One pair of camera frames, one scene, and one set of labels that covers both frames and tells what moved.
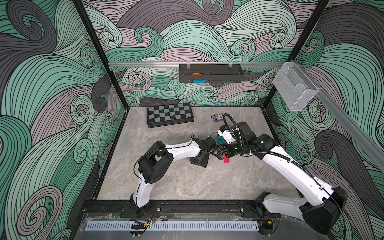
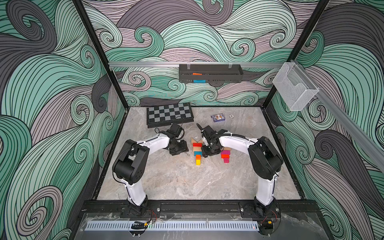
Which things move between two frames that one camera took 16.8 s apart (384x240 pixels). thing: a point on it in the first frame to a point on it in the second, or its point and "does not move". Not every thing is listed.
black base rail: [116, 207] does not move
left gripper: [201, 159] to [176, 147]
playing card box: [217, 117] does not move
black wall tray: [210, 73] does not move
